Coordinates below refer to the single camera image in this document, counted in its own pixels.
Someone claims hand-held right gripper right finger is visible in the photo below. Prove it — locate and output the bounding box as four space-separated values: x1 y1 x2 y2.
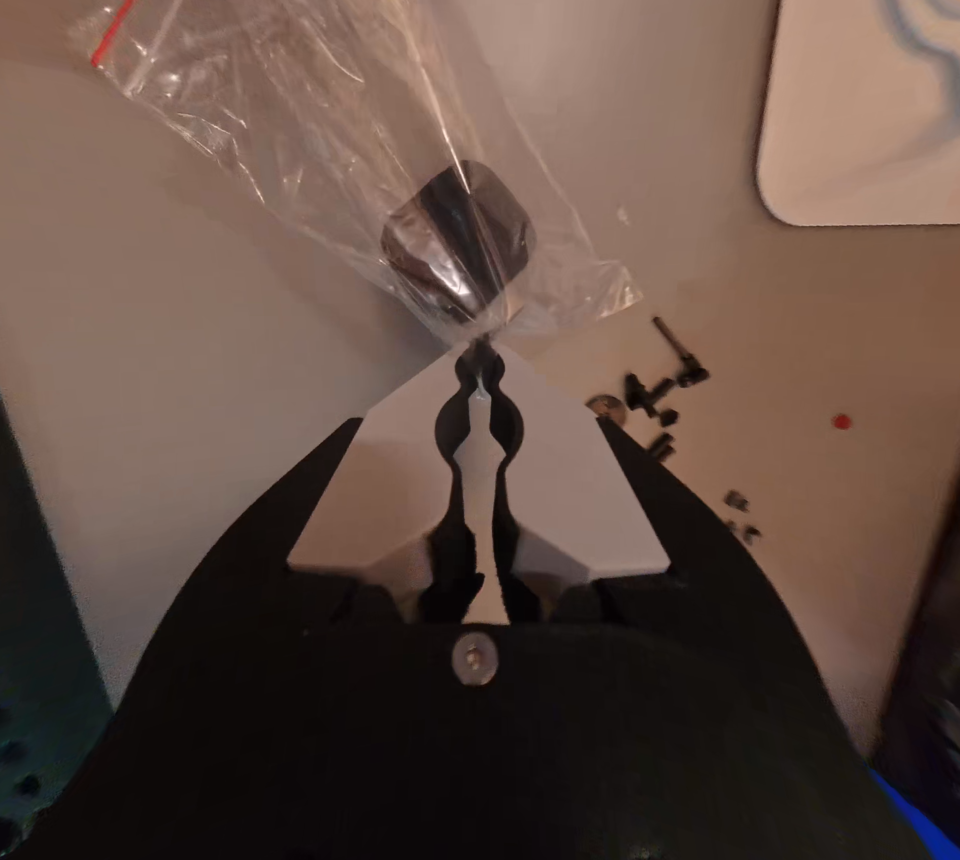
486 341 672 625

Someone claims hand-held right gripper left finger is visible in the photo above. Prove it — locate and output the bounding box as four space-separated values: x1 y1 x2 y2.
285 341 483 625

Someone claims black lego tyre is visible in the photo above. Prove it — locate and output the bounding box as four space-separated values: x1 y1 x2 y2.
381 158 535 323

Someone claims clear bag of lego parts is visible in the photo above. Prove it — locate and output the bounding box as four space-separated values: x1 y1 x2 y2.
67 0 648 360

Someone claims pile of small lego pieces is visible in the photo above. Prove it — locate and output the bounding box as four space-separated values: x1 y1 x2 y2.
585 316 764 548

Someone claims blue plastic bin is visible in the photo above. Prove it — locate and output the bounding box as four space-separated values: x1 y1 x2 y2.
873 770 960 860

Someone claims white book stand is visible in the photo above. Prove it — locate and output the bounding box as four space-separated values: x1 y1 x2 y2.
756 0 960 227

